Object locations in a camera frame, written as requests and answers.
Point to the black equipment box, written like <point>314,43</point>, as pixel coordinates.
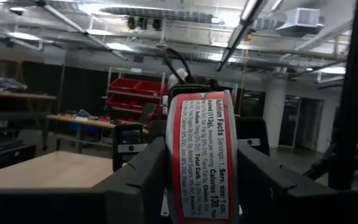
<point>5,152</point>

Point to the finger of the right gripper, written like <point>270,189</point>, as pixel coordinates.
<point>129,137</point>
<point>253,130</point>

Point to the black ceiling spotlight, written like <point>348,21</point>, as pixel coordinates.
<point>156,24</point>
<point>131,22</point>
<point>142,23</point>

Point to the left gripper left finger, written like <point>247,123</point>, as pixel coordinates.
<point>73,205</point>

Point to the red label seafood can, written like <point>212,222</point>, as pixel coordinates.
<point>202,155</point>

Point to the long LED light bar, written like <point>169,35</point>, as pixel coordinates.
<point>238,34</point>

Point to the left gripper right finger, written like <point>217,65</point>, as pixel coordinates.
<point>291,205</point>

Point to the wooden workbench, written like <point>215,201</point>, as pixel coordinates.
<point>17,95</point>
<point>82,122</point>

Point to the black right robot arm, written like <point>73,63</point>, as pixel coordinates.
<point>204,82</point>

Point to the wooden shelf black metal frame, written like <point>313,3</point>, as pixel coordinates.
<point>48,169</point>

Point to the white ceiling air unit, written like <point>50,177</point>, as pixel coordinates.
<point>300,21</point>

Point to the rack with red bins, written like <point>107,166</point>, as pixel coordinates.
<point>132,90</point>

